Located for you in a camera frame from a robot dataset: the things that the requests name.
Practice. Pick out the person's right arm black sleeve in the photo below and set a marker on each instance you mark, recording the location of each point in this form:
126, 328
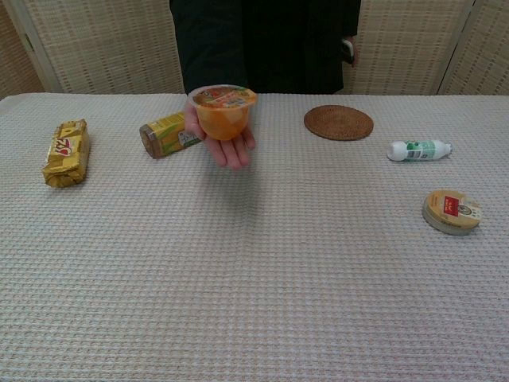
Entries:
210, 47

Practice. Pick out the round tan tin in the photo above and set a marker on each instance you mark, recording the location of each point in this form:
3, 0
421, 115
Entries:
451, 213

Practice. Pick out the green-yellow cylindrical can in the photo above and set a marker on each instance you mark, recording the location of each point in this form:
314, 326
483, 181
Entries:
163, 135

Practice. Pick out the person's left hand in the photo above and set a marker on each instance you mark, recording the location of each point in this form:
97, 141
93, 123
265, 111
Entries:
355, 49

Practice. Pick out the yellow biscuit pack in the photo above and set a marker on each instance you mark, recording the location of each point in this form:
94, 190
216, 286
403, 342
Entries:
65, 155

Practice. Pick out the person's right hand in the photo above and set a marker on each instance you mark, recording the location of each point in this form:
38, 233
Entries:
232, 153

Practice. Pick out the orange fruit jelly cup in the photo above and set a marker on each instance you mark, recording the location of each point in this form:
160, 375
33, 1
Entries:
222, 119

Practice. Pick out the white bottle green label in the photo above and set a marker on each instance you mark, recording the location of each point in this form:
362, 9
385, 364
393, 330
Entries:
417, 150

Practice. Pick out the person's black torso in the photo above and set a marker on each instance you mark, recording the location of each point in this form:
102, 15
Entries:
294, 47

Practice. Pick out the brown woven coaster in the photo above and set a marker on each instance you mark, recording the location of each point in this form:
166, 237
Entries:
338, 122

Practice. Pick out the beige woven screen panel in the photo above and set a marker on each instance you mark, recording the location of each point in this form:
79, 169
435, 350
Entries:
485, 47
405, 44
111, 44
16, 47

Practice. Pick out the white woven tablecloth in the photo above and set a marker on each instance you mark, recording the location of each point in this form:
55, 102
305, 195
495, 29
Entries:
254, 278

